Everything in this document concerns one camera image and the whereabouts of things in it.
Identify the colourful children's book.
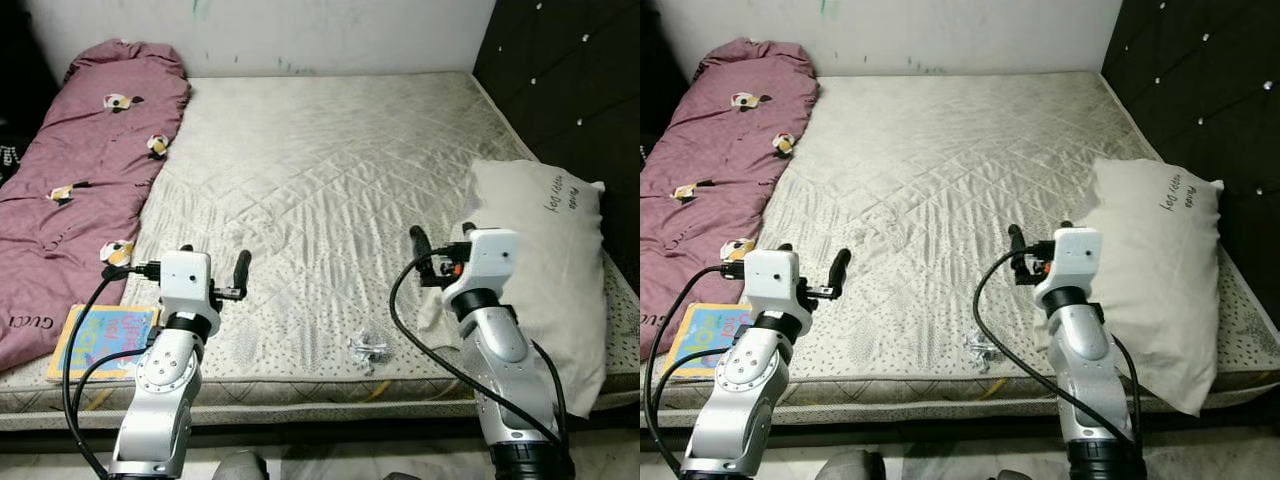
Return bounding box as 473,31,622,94
47,304,161,383
662,303,753,383

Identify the white pillow with print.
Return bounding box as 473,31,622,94
418,158,608,419
1035,158,1226,417

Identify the grey quilted mattress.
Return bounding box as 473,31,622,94
640,70,1280,427
0,70,641,431

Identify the pink printed blanket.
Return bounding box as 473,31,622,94
640,38,821,361
0,40,191,373

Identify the dark bed base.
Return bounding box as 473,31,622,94
0,395,641,456
640,392,1280,453

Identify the grey left robot leg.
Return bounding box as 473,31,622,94
815,450,886,480
215,450,269,480

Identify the black tufted headboard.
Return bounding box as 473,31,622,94
1100,0,1280,301
472,0,641,291

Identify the black bag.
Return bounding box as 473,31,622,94
0,110,26,186

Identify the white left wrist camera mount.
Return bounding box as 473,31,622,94
160,250,217,312
744,250,800,312

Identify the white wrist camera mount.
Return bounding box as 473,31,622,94
744,250,800,312
160,250,217,312
1034,228,1103,307
443,229,520,311

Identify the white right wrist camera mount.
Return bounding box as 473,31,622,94
443,229,520,311
1034,228,1103,307

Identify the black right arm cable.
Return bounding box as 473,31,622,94
971,250,1143,447
388,250,567,451

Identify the long black left arm cable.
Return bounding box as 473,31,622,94
62,262,163,477
644,262,747,477

